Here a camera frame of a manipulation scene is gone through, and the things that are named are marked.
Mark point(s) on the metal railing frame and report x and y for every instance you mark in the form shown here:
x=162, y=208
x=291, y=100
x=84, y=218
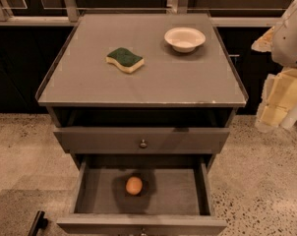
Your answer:
x=70, y=4

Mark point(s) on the white bowl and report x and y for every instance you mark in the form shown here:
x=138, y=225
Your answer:
x=184, y=40

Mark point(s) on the grey drawer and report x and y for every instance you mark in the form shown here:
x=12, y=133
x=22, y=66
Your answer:
x=174, y=201
x=167, y=130

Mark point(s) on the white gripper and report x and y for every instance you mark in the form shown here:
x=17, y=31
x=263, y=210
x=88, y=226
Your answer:
x=290, y=39

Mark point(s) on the round metal drawer knob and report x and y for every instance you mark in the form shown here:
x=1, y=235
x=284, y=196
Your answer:
x=143, y=144

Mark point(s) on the grey middle drawer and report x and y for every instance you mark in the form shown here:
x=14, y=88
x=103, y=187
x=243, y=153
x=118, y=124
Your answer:
x=174, y=201

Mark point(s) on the grey drawer cabinet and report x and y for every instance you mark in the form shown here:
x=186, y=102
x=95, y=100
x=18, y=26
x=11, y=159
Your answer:
x=203, y=78

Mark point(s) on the black handle bar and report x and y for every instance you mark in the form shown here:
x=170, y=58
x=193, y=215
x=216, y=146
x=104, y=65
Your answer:
x=39, y=222

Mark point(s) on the orange fruit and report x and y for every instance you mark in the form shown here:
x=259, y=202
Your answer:
x=134, y=185

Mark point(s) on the green and yellow sponge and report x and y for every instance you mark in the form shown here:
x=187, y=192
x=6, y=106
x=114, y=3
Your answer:
x=125, y=60

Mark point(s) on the grey top drawer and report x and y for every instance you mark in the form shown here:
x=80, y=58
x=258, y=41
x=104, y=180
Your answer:
x=167, y=130

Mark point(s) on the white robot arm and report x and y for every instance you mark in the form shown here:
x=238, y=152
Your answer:
x=284, y=40

